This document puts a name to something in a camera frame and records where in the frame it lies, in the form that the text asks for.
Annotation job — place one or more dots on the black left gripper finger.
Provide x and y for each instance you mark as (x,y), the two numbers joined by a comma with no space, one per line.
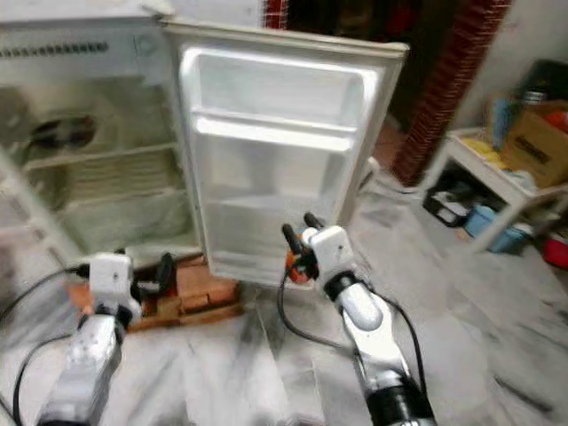
(166,272)

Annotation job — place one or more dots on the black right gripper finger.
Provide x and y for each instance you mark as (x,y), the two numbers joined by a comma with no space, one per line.
(291,241)
(314,222)

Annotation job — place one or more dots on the orange food package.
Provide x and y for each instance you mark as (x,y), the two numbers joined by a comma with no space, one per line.
(293,268)

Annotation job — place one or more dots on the white fridge door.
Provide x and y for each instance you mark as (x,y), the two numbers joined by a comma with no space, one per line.
(275,177)

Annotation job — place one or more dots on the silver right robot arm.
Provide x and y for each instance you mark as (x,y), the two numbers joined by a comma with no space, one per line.
(359,311)

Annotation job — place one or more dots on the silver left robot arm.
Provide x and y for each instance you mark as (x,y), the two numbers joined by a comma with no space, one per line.
(84,373)

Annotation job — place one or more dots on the clear fridge crisper drawer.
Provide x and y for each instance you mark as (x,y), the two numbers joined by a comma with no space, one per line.
(129,217)

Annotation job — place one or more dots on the white fridge shelf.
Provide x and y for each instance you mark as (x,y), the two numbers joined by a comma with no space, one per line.
(106,155)

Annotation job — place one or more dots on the white fridge cabinet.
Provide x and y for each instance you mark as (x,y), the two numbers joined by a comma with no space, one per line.
(89,67)

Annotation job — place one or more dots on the red brick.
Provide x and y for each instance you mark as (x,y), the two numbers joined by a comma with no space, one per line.
(204,284)
(80,297)

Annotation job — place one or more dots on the tan wooden board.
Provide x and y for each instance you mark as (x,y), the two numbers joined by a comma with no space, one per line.
(195,318)

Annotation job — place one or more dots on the black tray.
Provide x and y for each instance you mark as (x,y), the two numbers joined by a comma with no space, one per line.
(448,204)

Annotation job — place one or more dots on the white low table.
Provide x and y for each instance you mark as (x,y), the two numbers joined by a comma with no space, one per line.
(466,166)

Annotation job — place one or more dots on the small blue tub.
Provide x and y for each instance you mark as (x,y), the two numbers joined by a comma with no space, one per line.
(481,219)
(510,240)

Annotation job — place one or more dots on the dark round bowl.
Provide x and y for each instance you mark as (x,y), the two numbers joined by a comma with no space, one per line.
(64,133)

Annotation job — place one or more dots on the yellow item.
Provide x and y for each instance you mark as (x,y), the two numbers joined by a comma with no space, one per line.
(484,151)

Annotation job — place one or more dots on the red brick pillar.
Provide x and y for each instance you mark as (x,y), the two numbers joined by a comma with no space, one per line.
(453,89)

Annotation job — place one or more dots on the tall blue container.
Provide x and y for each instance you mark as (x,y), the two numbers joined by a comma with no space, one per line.
(501,120)

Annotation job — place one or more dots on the brown cardboard box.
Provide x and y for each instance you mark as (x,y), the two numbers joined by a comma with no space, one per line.
(537,142)

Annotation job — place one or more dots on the red item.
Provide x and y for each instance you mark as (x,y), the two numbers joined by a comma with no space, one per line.
(557,251)

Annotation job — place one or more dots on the black bag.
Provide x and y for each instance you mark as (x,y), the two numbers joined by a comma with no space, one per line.
(546,80)

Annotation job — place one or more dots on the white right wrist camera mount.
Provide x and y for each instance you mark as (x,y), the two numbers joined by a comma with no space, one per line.
(333,248)

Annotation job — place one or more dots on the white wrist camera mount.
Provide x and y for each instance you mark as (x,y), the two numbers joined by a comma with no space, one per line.
(114,277)
(333,248)

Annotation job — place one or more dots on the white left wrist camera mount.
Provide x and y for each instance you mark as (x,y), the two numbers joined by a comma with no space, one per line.
(114,277)

